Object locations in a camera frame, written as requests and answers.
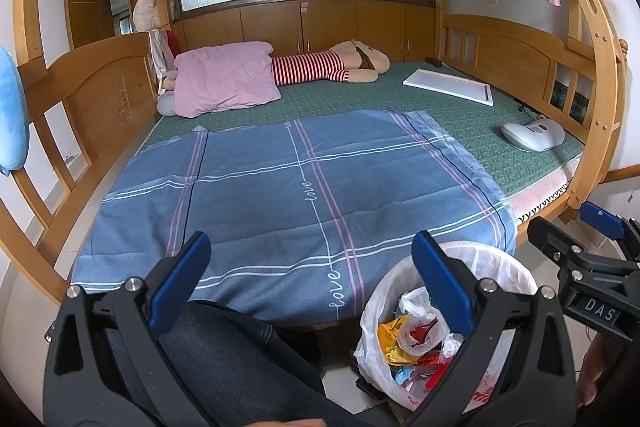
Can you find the white bear-shaped device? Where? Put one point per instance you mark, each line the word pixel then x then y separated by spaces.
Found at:
pixel 530 134

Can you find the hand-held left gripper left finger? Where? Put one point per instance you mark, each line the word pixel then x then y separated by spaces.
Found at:
pixel 180 277

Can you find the pink pillow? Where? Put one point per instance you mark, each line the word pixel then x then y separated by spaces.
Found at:
pixel 225 77

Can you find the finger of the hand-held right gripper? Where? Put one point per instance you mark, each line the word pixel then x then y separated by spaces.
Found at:
pixel 602 216
pixel 550 237

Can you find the white bag lined trash bin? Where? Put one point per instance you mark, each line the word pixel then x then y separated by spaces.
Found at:
pixel 495 267

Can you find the person's leg in jeans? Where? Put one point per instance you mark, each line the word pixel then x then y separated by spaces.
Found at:
pixel 235 357

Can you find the green mattress mat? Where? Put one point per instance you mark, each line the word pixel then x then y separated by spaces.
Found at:
pixel 450 117

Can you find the white hanging cloths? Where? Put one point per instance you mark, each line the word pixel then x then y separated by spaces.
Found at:
pixel 160 57

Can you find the white plastic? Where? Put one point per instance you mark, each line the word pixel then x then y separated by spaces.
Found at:
pixel 417 307

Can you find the yellow snack bag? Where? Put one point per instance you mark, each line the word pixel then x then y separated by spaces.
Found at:
pixel 390 342

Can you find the black floor object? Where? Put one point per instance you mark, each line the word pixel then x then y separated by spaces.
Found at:
pixel 372 392

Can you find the person's right hand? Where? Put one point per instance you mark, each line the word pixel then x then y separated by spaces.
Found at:
pixel 595 372

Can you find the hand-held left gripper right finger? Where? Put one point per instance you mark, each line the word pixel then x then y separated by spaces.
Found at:
pixel 442 282

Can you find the light blue cloth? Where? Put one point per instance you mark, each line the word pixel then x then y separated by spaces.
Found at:
pixel 402 374

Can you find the white tissue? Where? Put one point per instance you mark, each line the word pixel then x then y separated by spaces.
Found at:
pixel 451 343

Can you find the red cloth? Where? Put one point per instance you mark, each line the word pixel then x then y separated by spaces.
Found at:
pixel 172 43

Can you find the curved wooden ladder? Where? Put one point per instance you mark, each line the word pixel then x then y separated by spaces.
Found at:
pixel 607 57

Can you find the person's left hand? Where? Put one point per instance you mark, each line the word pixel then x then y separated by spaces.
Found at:
pixel 290 424

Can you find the wooden wall cabinets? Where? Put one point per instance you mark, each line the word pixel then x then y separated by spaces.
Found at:
pixel 275 24

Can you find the grey pillow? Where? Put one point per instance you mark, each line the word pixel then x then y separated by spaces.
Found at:
pixel 166 103

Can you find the striped plush doll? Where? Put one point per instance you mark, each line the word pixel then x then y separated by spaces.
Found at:
pixel 305 67

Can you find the red cigarette pack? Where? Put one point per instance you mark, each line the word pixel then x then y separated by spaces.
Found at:
pixel 440 369

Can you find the blue plaid blanket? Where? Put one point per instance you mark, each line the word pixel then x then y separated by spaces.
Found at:
pixel 250 207

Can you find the white board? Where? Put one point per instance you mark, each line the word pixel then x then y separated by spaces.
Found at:
pixel 445 84

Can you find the small dark object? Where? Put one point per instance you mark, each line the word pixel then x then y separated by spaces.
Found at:
pixel 433 61

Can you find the wooden bunk bed frame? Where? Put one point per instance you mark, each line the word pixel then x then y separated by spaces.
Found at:
pixel 95 82

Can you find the blue cushion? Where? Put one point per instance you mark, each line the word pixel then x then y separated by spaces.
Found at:
pixel 11 117

